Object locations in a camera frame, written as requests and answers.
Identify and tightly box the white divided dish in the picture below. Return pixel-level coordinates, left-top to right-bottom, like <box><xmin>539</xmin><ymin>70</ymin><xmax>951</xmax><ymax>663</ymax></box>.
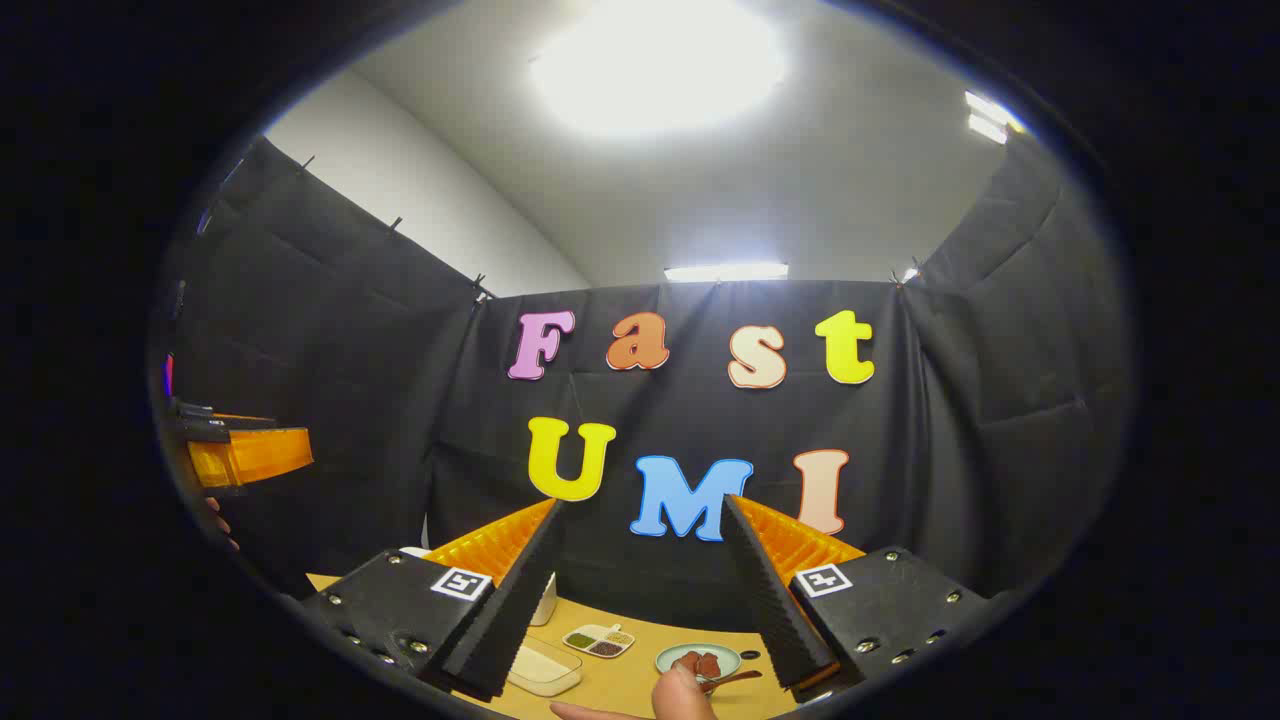
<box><xmin>562</xmin><ymin>623</ymin><xmax>636</xmax><ymax>659</ymax></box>

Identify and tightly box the clear plastic rice container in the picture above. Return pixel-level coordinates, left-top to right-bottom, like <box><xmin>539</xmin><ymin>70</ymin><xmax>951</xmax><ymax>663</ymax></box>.
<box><xmin>508</xmin><ymin>637</ymin><xmax>583</xmax><ymax>698</ymax></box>

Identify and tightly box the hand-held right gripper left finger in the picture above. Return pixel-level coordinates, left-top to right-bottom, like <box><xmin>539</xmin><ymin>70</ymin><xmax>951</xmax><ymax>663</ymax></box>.
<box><xmin>300</xmin><ymin>498</ymin><xmax>566</xmax><ymax>703</ymax></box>

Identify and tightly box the black backdrop cloth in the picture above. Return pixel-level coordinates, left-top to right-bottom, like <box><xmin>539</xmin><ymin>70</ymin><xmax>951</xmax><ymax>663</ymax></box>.
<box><xmin>150</xmin><ymin>135</ymin><xmax>1136</xmax><ymax>631</ymax></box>

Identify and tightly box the pale green plate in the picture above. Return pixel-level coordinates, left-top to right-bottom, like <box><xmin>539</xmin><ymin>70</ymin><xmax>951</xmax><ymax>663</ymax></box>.
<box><xmin>655</xmin><ymin>643</ymin><xmax>743</xmax><ymax>681</ymax></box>

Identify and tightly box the large bright ceiling light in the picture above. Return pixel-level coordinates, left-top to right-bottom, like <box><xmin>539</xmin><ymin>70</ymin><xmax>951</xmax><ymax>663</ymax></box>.
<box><xmin>530</xmin><ymin>0</ymin><xmax>791</xmax><ymax>138</ymax></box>

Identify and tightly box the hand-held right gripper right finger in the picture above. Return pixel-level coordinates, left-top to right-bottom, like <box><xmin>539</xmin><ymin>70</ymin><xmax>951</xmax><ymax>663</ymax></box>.
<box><xmin>720</xmin><ymin>493</ymin><xmax>991</xmax><ymax>706</ymax></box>

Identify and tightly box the long ceiling light strip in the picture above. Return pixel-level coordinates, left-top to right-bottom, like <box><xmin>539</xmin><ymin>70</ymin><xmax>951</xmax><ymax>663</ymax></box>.
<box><xmin>664</xmin><ymin>262</ymin><xmax>790</xmax><ymax>284</ymax></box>

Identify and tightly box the white rice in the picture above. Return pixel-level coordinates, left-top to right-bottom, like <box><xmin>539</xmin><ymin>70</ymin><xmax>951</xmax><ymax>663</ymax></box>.
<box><xmin>515</xmin><ymin>645</ymin><xmax>576</xmax><ymax>686</ymax></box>

